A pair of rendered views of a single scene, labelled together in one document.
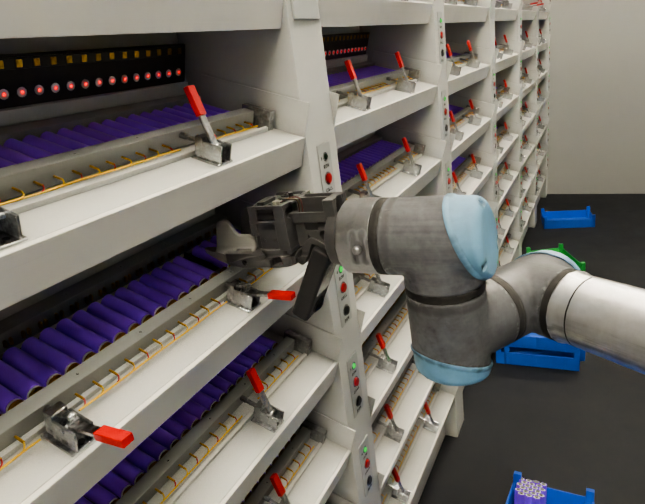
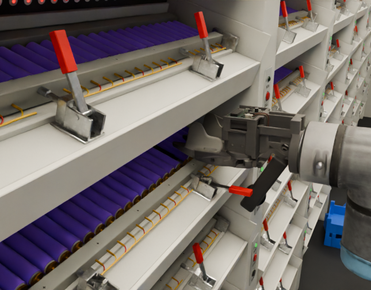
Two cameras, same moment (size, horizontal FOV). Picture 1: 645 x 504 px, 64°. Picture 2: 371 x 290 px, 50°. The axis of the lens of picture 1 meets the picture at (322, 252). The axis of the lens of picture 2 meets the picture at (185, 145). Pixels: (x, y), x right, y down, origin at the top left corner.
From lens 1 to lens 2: 18 cm
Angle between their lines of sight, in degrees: 3
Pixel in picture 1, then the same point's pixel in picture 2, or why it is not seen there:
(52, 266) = (114, 157)
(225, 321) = (192, 206)
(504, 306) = not seen: outside the picture
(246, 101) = (214, 26)
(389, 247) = (350, 167)
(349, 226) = (315, 145)
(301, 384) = (222, 257)
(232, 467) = not seen: outside the picture
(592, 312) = not seen: outside the picture
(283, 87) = (250, 19)
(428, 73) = (322, 16)
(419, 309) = (363, 219)
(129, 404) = (136, 273)
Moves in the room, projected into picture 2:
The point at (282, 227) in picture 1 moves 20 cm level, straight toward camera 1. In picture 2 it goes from (252, 137) to (305, 206)
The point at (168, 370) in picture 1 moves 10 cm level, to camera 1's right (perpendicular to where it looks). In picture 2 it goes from (159, 245) to (235, 243)
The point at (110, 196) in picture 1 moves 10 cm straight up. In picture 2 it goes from (146, 100) to (143, 6)
